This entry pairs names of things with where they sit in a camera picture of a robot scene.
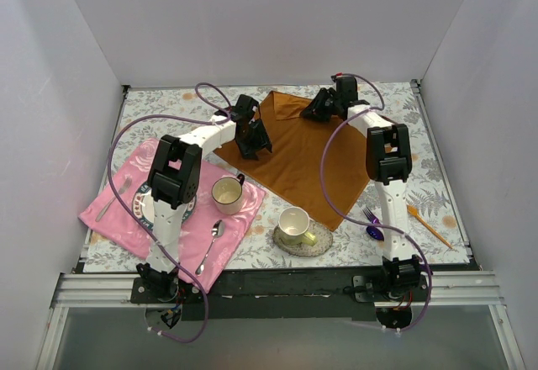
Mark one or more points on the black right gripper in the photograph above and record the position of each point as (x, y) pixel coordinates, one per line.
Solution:
(317, 107)

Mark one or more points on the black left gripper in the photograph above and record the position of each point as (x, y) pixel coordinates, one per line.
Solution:
(252, 135)

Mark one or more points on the orange-brown cloth napkin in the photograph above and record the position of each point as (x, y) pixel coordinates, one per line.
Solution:
(291, 171)

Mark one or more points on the purple fork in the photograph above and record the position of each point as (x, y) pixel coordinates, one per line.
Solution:
(371, 216)

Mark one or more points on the orange plastic utensil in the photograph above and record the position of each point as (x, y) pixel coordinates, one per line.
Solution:
(415, 213)

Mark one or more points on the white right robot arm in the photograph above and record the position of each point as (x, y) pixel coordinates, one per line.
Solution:
(388, 164)

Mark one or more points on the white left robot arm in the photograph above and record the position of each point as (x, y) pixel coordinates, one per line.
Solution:
(174, 178)

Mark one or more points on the pink floral placemat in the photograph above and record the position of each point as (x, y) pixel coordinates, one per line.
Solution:
(195, 236)

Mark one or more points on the pale green teacup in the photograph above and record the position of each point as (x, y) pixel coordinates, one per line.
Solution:
(294, 222)

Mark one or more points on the silver spoon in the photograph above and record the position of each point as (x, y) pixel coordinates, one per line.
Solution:
(216, 232)

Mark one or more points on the woven round saucer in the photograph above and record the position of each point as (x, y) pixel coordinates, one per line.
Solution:
(324, 241)

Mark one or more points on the white plate green rim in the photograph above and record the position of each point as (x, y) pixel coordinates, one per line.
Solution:
(142, 205)

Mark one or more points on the silver fork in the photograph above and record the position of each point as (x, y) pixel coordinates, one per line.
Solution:
(125, 186)

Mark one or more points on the floral patterned tablecloth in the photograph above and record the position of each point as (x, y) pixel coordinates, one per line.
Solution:
(154, 113)

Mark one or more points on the purple spoon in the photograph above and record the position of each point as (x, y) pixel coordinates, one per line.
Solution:
(375, 233)

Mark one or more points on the cream mug black handle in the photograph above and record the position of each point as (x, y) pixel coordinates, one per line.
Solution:
(228, 194)

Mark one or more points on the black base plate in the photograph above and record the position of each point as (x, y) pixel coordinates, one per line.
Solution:
(279, 294)

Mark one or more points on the aluminium frame rail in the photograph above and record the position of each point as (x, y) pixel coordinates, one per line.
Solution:
(281, 319)

